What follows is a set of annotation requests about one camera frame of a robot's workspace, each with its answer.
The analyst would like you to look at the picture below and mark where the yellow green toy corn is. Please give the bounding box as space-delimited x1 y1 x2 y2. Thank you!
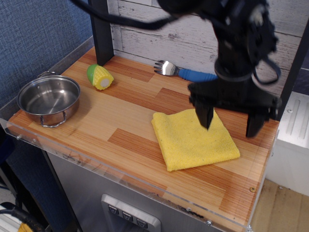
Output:
86 64 114 90

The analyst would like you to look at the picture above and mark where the yellow black object bottom left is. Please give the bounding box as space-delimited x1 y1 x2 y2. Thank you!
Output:
0 203 45 232

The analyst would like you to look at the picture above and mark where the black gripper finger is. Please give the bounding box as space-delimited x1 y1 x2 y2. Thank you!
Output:
195 102 214 130
246 114 265 138

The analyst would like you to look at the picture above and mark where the black left frame post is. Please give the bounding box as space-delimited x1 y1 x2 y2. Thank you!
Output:
87 0 115 66

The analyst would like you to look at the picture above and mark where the yellow towel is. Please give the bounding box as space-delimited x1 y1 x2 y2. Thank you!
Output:
152 109 240 172

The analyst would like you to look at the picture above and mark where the blue handled metal spork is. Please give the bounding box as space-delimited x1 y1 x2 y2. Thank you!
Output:
154 60 218 83

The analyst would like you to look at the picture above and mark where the black frame post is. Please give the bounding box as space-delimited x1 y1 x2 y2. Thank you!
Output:
275 24 309 121
87 0 115 66

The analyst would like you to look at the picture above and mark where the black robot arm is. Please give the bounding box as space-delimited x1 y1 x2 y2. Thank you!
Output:
159 0 281 137

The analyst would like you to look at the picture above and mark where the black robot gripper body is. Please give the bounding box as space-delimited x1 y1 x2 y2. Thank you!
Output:
188 81 282 120

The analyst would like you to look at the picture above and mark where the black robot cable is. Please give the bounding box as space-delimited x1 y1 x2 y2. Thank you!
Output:
70 0 179 31

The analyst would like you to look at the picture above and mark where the black right frame post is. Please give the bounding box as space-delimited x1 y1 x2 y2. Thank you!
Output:
275 24 309 121

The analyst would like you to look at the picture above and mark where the small stainless steel pot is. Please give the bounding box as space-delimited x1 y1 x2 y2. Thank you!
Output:
17 71 81 128

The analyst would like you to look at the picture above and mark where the white ribbed side unit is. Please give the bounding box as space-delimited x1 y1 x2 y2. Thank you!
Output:
266 92 309 196

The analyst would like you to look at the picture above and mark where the silver button control panel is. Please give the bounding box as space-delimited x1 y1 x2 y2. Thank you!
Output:
101 194 161 232

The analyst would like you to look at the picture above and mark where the clear acrylic table guard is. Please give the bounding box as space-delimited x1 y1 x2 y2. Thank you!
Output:
0 109 279 232

